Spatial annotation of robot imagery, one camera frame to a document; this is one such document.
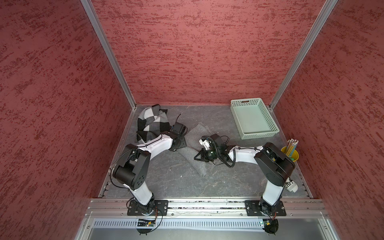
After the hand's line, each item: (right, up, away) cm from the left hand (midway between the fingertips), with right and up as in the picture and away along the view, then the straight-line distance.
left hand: (179, 146), depth 93 cm
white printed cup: (+62, -19, -14) cm, 67 cm away
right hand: (+10, -7, -6) cm, 14 cm away
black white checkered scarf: (-20, +15, +10) cm, 28 cm away
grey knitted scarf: (+9, +6, +7) cm, 13 cm away
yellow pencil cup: (+68, -3, -10) cm, 69 cm away
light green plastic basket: (+56, +18, +24) cm, 63 cm away
